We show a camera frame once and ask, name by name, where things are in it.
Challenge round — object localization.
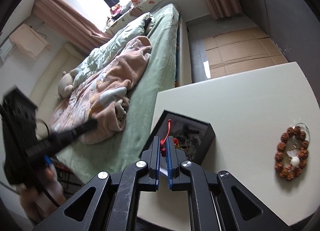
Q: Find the clear glass bangle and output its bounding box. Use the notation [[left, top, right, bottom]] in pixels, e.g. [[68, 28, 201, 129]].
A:
[[286, 122, 310, 147]]

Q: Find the white ottoman table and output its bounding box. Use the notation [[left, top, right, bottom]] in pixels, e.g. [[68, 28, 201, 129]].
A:
[[153, 62, 319, 225]]

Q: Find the black jewelry box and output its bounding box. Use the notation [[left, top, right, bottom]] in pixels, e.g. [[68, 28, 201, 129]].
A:
[[142, 110, 216, 165]]

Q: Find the hanging beige towel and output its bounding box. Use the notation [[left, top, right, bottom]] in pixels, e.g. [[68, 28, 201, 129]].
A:
[[9, 24, 52, 59]]

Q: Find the left pink curtain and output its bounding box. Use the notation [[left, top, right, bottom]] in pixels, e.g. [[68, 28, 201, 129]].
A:
[[32, 0, 112, 54]]

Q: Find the bed with green sheet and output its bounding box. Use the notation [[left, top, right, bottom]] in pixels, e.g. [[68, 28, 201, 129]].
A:
[[56, 4, 188, 182]]

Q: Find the pink fleece blanket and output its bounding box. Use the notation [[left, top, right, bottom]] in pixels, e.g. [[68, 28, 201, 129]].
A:
[[49, 36, 152, 145]]

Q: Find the beige plush toy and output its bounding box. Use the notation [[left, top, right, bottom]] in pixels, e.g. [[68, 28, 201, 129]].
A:
[[58, 68, 80, 99]]

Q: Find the patterned window seat cushion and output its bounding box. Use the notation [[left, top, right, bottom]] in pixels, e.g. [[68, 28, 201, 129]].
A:
[[105, 0, 164, 35]]

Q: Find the light green duvet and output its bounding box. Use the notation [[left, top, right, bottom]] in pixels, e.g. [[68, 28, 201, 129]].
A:
[[73, 13, 155, 88]]

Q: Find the brown rudraksha bead bracelet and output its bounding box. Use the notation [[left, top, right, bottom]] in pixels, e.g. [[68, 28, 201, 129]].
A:
[[274, 125, 310, 181]]

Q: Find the left hand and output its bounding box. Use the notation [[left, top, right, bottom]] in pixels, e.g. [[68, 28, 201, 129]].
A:
[[18, 164, 66, 225]]

